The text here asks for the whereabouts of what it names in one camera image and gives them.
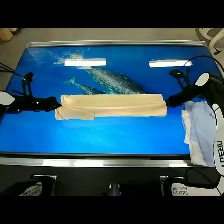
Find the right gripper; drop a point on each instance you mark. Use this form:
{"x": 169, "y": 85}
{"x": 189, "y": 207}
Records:
{"x": 178, "y": 98}

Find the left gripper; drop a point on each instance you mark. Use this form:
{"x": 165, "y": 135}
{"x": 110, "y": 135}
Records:
{"x": 46, "y": 104}

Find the cream shirt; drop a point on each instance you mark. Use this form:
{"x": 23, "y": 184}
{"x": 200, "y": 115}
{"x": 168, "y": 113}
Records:
{"x": 110, "y": 106}

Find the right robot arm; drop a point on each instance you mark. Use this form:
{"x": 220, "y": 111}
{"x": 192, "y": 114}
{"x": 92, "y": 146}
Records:
{"x": 213, "y": 87}

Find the white garment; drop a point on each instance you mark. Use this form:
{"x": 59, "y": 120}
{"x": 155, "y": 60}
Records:
{"x": 188, "y": 136}

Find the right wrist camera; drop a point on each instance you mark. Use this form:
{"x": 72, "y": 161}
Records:
{"x": 178, "y": 75}

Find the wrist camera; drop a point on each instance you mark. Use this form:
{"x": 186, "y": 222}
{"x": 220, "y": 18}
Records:
{"x": 178, "y": 75}
{"x": 27, "y": 80}

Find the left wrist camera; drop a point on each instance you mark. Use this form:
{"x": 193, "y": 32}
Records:
{"x": 27, "y": 80}

